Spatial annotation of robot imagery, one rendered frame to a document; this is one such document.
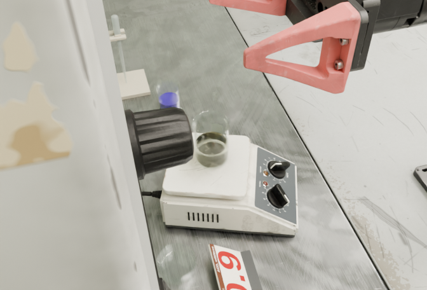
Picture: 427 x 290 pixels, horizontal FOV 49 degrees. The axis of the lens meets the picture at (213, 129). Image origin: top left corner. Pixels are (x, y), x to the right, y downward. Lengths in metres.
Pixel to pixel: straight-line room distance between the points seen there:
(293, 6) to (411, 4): 0.10
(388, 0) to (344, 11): 0.06
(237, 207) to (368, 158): 0.29
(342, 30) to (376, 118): 0.60
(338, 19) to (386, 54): 0.78
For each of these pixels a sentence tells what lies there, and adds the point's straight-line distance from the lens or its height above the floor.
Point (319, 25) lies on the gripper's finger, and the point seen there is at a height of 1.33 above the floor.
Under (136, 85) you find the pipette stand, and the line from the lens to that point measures 0.96.
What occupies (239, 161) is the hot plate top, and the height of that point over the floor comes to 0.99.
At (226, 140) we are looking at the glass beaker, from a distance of 0.64.
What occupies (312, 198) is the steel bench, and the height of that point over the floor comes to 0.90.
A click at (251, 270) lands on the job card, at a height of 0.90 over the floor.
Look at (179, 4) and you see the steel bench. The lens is 1.24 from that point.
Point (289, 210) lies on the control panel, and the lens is 0.70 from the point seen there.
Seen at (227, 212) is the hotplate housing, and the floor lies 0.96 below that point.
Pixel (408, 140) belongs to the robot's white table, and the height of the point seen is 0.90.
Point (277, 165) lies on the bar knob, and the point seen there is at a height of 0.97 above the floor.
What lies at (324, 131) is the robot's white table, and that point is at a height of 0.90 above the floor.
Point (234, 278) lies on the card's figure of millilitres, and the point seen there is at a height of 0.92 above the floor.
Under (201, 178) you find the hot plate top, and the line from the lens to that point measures 0.66.
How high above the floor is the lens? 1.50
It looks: 44 degrees down
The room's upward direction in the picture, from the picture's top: 1 degrees counter-clockwise
